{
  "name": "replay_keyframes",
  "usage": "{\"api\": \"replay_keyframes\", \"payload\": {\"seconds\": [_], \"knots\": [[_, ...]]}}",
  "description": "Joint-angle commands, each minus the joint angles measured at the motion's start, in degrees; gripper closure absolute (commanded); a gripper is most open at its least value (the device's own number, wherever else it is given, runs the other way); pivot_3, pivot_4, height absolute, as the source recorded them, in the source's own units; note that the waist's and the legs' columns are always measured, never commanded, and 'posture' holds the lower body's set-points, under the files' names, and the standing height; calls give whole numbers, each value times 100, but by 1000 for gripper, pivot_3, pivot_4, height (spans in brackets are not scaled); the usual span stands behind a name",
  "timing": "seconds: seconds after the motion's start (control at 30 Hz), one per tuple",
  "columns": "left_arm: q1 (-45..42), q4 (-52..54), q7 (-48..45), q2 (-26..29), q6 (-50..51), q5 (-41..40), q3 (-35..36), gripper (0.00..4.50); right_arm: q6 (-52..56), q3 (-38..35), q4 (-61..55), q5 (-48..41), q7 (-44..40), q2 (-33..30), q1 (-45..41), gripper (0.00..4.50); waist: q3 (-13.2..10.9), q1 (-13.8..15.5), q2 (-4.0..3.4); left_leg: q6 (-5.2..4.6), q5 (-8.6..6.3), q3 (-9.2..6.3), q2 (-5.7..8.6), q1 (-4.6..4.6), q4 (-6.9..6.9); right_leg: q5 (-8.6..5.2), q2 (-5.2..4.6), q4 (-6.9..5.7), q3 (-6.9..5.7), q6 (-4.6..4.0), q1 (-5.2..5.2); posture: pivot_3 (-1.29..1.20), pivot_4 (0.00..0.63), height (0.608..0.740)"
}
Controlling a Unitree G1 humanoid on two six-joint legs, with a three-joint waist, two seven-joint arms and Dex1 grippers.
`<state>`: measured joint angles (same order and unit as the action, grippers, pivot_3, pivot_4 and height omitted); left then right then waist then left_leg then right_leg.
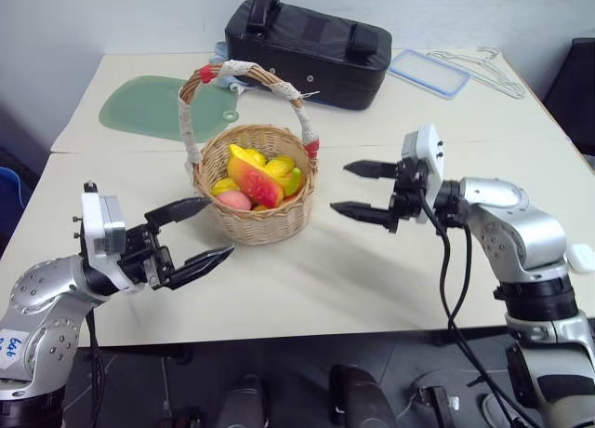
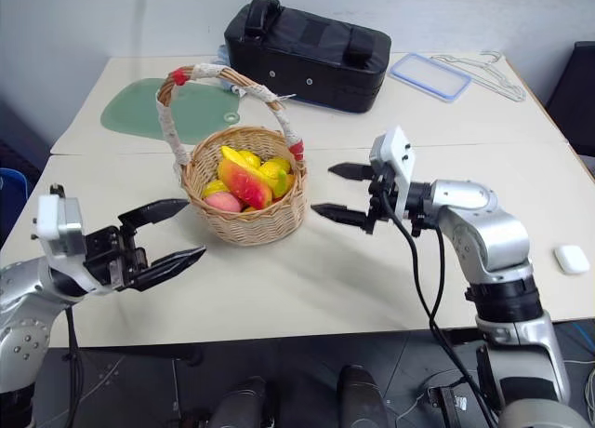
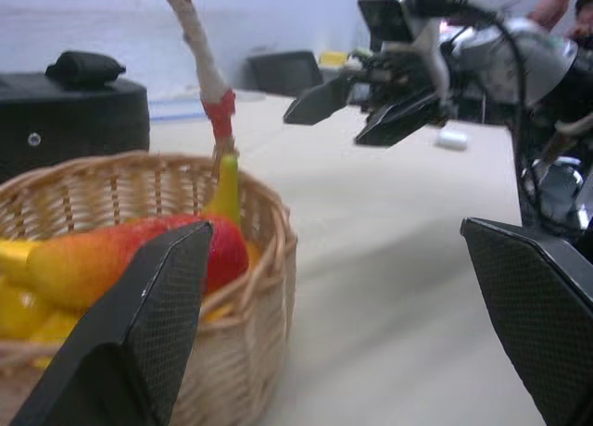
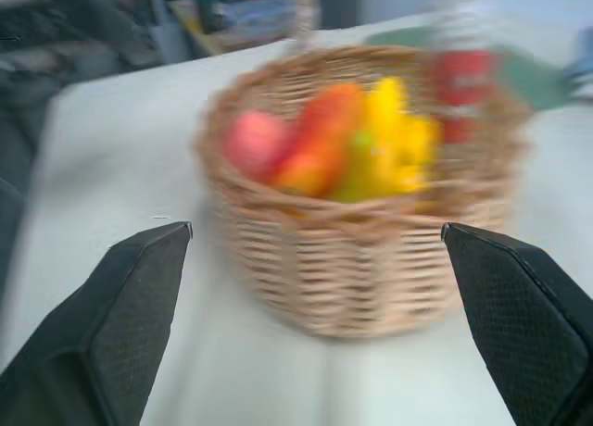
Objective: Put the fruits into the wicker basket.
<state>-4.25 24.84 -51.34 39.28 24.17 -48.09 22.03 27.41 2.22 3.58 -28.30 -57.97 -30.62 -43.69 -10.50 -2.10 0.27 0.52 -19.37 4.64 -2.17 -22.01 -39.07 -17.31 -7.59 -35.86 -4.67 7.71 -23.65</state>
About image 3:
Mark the large black case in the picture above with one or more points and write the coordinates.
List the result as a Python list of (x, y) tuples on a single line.
[(79, 125)]

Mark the yellow lemon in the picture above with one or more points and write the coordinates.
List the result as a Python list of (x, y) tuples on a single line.
[(18, 310)]

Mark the yellow box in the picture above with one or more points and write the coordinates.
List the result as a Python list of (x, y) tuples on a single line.
[(334, 58)]

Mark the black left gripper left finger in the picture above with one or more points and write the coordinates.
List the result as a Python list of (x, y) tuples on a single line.
[(139, 333)]

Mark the red yellow mango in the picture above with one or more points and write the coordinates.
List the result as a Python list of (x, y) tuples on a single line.
[(83, 264)]

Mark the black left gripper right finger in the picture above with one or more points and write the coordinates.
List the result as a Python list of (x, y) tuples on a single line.
[(546, 315)]

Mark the yellow banana with green tip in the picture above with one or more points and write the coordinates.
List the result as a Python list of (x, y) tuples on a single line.
[(227, 194)]

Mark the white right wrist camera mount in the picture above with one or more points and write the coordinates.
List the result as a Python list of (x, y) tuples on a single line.
[(394, 11)]

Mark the small white cylinder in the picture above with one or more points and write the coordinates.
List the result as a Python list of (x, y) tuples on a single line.
[(451, 140)]

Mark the small orange fruit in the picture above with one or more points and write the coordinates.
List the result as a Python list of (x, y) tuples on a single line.
[(254, 255)]

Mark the bystander person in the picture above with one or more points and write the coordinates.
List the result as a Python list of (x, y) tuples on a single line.
[(579, 14)]

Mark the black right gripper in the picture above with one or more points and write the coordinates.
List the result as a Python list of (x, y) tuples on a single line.
[(394, 76)]

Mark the silver black robot body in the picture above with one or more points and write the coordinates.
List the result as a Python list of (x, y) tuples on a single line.
[(556, 190)]

